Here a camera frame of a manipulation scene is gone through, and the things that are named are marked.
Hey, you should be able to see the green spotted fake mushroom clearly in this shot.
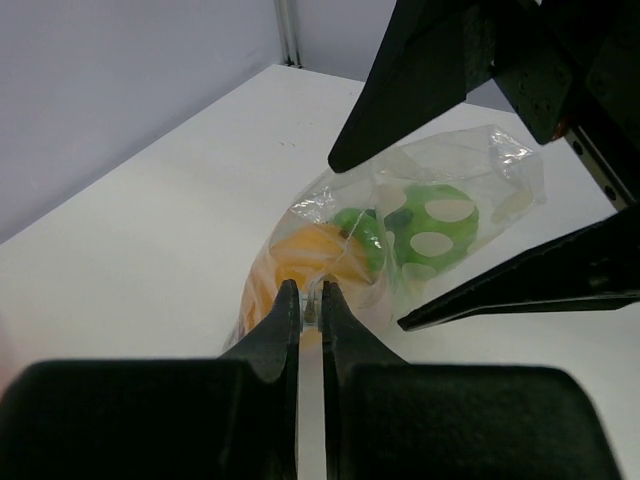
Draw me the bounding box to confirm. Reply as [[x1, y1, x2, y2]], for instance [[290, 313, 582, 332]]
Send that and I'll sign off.
[[378, 184, 479, 281]]

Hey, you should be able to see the left aluminium corner post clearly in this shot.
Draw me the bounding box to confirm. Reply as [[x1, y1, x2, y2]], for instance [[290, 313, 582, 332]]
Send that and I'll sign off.
[[274, 0, 303, 69]]

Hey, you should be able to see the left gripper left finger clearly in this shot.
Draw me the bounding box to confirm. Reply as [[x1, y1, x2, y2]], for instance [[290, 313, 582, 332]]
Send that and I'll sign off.
[[1, 280, 300, 479]]

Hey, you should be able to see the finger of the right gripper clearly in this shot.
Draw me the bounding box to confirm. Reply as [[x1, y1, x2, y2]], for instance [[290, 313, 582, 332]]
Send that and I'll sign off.
[[328, 1, 495, 173], [398, 205, 639, 331]]

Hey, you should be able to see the light green fake lime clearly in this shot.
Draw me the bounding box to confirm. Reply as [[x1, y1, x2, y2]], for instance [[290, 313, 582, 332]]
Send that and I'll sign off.
[[330, 208, 386, 273]]

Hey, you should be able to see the clear zip top bag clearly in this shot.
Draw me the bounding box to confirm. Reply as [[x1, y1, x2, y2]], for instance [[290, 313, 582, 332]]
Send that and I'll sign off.
[[226, 125, 545, 347]]

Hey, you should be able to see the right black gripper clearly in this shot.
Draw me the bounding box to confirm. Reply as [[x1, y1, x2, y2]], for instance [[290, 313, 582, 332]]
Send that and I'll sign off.
[[471, 1, 639, 210]]

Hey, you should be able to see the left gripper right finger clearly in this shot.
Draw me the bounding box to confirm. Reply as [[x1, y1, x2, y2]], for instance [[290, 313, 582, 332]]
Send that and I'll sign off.
[[320, 282, 620, 479]]

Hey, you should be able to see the yellow fake lemon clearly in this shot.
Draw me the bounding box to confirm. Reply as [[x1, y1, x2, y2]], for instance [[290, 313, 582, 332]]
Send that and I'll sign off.
[[239, 223, 374, 335]]

